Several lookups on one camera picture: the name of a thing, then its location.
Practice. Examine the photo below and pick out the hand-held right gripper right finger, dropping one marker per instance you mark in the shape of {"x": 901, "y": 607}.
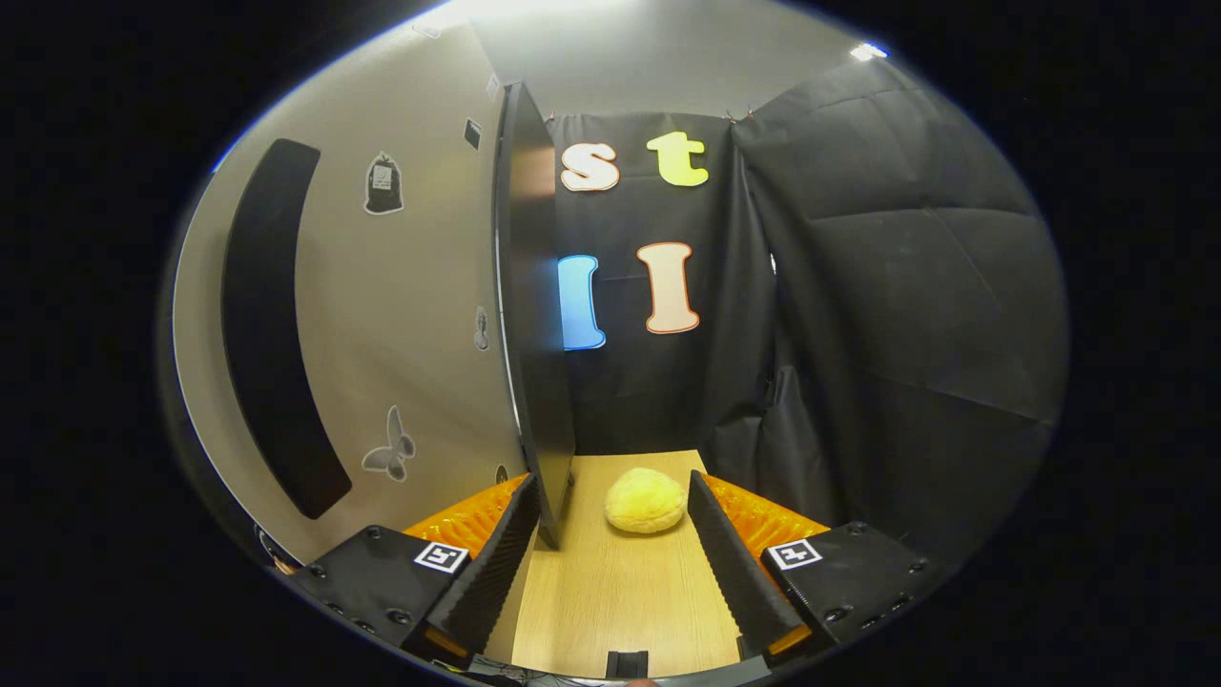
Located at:
{"x": 730, "y": 572}

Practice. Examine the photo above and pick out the grey cabinet door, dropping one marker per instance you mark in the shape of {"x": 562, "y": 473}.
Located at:
{"x": 429, "y": 286}

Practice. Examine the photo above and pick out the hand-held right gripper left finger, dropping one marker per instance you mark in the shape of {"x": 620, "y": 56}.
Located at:
{"x": 496, "y": 572}

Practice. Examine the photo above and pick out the small ceiling light panel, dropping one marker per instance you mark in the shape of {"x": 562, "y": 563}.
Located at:
{"x": 868, "y": 52}

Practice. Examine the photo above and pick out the black backdrop cloth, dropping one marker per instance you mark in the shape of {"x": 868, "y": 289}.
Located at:
{"x": 906, "y": 286}

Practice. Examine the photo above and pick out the yellow round sponge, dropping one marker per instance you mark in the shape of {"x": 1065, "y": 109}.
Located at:
{"x": 646, "y": 501}

